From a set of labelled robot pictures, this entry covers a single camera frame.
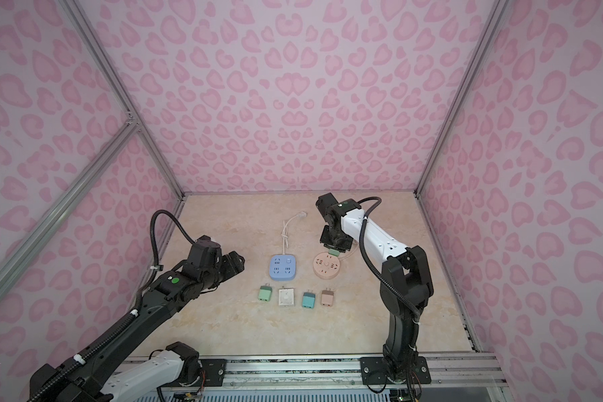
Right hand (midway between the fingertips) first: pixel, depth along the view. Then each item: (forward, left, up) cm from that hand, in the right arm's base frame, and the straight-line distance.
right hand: (329, 244), depth 87 cm
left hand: (-10, +28, +4) cm, 29 cm away
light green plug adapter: (-13, +22, -12) cm, 29 cm away
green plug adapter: (-4, -2, +1) cm, 4 cm away
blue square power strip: (-4, +17, -10) cm, 20 cm away
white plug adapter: (-15, +15, -10) cm, 23 cm away
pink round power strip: (-3, +1, -10) cm, 10 cm away
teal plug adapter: (-16, +7, -11) cm, 20 cm away
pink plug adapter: (-15, +1, -11) cm, 18 cm away
